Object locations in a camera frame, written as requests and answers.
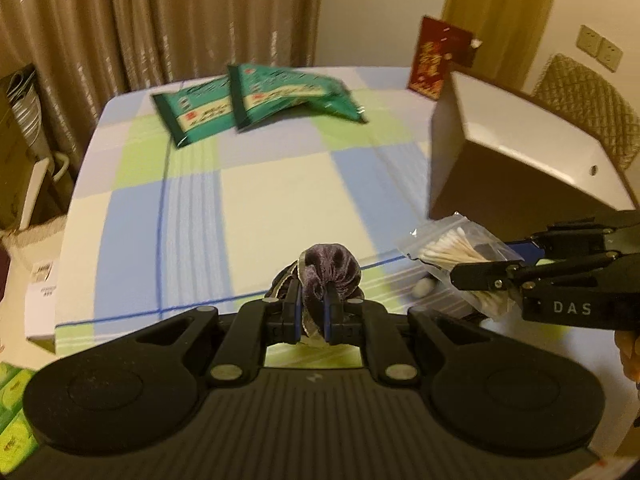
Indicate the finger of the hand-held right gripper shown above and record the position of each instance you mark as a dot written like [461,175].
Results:
[480,275]
[525,250]

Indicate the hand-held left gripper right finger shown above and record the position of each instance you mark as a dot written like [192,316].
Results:
[326,312]

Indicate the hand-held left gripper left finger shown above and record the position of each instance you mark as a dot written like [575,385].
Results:
[298,310]

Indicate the clear bag of cotton swabs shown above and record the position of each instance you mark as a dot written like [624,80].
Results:
[450,250]

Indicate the brown cardboard box white inside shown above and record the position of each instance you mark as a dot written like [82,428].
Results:
[500,180]

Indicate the person's right hand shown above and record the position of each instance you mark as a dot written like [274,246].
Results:
[630,355]

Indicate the chair with quilted cover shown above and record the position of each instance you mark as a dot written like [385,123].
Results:
[585,90]

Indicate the green tissue packet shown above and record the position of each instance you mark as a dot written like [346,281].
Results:
[195,112]
[345,107]

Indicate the dark red carton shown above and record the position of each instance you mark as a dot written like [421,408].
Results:
[435,60]

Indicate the green snack packets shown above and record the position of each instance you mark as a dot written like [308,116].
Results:
[280,95]

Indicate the golden curtain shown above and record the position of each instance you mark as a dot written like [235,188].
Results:
[500,15]

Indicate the small white box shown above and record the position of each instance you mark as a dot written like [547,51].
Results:
[42,305]

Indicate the white plastic stool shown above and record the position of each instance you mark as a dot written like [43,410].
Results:
[42,185]

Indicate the stack of green boxes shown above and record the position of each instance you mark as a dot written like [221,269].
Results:
[15,410]

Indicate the brown sheer patterned curtain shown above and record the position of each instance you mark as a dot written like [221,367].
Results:
[150,20]

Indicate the wall socket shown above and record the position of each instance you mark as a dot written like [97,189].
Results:
[610,54]
[589,40]

